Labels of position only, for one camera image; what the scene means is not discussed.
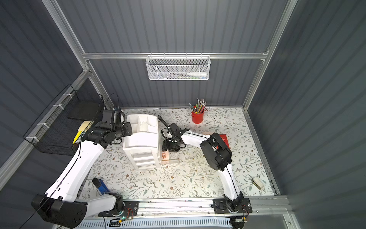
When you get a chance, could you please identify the cream floral postcard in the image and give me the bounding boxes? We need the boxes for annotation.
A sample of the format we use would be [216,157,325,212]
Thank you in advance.
[161,150,170,162]

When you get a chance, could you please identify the clear plastic drawer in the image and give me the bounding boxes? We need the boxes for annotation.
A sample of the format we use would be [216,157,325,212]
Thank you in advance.
[160,147,179,166]

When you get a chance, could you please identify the white plastic drawer organizer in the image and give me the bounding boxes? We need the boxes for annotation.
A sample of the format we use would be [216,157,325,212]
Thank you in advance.
[123,114,162,170]

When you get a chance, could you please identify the red postcard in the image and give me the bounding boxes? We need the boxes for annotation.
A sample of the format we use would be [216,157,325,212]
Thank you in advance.
[220,134,230,148]

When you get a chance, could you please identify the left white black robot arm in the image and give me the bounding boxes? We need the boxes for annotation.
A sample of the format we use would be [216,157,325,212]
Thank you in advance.
[31,122,132,229]

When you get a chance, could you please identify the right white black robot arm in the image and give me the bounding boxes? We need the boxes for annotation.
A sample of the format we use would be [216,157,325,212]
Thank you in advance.
[161,128,244,210]

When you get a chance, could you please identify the yellow sticky notes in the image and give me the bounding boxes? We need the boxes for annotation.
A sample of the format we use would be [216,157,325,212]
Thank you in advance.
[73,121,94,144]

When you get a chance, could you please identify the red pencil cup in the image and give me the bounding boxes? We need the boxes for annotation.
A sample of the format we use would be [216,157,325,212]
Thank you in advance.
[191,111,205,124]

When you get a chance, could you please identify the black notebook in basket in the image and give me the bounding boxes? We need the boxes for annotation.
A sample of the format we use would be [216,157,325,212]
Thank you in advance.
[67,101,104,121]

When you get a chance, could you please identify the pencils bundle in cup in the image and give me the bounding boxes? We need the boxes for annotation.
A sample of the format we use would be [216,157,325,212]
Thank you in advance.
[189,99,207,114]

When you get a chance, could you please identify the blue stapler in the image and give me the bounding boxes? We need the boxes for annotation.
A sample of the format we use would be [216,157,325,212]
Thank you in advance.
[92,177,110,195]

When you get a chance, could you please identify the white marker in basket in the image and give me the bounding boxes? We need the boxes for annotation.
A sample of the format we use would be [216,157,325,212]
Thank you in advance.
[183,72,207,78]

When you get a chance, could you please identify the beige eraser block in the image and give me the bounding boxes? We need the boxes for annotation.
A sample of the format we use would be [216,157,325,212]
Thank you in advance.
[252,177,265,190]

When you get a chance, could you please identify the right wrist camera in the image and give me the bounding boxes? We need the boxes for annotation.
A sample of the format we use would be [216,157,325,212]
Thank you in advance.
[168,123,182,139]

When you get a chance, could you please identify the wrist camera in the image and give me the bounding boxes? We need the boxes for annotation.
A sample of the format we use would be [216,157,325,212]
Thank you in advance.
[168,123,182,139]
[102,110,125,125]

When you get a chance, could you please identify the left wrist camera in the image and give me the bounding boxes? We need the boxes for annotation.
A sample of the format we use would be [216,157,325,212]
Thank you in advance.
[102,110,125,125]

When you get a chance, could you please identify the black wire wall basket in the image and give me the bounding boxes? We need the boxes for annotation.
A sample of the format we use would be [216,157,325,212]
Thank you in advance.
[23,85,104,156]

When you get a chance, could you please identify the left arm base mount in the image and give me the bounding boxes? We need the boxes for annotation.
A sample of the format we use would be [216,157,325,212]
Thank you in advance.
[98,201,140,218]

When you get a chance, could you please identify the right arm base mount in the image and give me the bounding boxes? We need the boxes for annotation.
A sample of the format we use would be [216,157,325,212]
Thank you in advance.
[210,198,253,215]

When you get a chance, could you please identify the white wire mesh basket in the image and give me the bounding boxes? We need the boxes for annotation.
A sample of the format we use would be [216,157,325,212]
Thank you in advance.
[145,56,211,81]

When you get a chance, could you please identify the white perforated cable tray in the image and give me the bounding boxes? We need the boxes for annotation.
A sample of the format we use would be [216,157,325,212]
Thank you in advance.
[77,217,232,229]

